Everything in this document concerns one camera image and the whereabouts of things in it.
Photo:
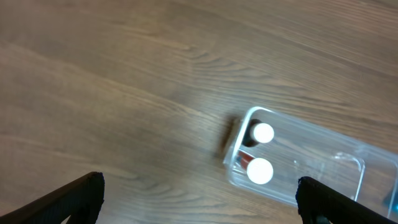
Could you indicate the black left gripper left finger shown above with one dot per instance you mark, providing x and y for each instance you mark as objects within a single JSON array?
[{"x": 80, "y": 201}]

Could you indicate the blue box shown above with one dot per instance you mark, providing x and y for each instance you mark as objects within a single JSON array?
[{"x": 391, "y": 201}]

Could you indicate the red bottle white cap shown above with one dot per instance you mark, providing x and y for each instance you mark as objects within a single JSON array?
[{"x": 258, "y": 170}]

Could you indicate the clear plastic container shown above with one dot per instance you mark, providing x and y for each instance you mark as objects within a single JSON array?
[{"x": 360, "y": 171}]

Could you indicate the dark bottle white cap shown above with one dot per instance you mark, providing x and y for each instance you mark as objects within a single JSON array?
[{"x": 257, "y": 132}]

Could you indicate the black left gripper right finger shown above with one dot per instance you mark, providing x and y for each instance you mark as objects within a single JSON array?
[{"x": 318, "y": 203}]

